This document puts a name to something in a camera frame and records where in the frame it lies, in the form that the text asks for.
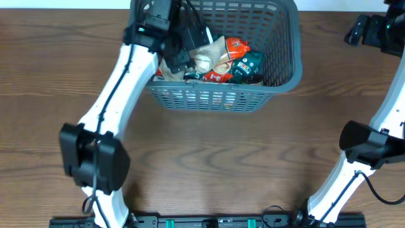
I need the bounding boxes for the green Nescafe coffee bag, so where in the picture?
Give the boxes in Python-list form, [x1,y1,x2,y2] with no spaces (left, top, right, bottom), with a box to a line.
[184,44,264,84]

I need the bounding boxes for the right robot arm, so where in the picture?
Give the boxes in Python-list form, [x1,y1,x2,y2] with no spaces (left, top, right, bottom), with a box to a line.
[289,0,404,227]

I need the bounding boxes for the white paper bag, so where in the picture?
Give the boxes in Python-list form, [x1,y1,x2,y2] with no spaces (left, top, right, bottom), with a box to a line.
[156,36,231,81]

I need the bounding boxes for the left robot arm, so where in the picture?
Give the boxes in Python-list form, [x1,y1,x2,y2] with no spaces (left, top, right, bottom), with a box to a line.
[59,0,213,227]

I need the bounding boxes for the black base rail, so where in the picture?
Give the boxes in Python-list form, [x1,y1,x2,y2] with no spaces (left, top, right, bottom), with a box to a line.
[49,210,368,228]

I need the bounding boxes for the grey plastic basket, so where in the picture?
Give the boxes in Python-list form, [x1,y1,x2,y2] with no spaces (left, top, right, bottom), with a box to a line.
[146,0,302,112]

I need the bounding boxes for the blue Kleenex tissue pack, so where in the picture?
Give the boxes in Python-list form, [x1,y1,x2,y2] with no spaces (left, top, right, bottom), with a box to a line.
[146,80,272,112]

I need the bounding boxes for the red spaghetti packet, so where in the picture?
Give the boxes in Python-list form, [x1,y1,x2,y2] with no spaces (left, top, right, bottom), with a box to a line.
[155,37,250,77]

